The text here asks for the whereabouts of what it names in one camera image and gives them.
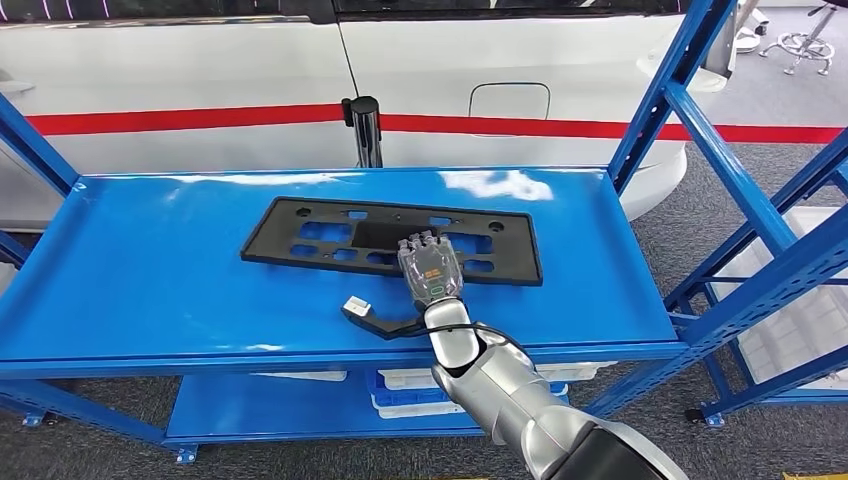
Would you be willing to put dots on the chrome base stool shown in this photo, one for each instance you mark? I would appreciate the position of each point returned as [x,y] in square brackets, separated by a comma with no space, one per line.
[805,46]

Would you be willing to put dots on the black plastic panel part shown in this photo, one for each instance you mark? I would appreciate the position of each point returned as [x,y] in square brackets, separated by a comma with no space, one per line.
[268,245]

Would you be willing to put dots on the black barrier post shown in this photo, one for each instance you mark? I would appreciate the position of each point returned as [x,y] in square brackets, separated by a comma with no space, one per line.
[366,132]

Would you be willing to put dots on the red barrier belt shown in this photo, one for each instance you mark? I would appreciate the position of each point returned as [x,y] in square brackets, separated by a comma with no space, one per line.
[199,119]
[530,127]

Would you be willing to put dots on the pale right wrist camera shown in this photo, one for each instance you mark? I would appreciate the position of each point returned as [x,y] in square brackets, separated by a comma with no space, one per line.
[358,307]

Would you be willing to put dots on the large white plastic crate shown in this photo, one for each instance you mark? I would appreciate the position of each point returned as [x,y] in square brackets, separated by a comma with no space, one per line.
[795,331]

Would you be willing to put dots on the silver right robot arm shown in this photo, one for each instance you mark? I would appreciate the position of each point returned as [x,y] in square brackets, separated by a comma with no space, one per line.
[510,397]

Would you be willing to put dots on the white pedestal base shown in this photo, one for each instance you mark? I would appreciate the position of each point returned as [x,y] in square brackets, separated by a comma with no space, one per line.
[748,40]

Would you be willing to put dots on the white car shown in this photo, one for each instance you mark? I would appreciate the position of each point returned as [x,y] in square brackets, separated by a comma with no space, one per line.
[199,66]

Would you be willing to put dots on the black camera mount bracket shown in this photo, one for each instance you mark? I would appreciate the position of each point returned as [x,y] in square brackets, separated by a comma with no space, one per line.
[384,328]

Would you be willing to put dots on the blue plastic crate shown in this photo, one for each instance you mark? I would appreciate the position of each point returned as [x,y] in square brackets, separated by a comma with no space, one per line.
[404,397]

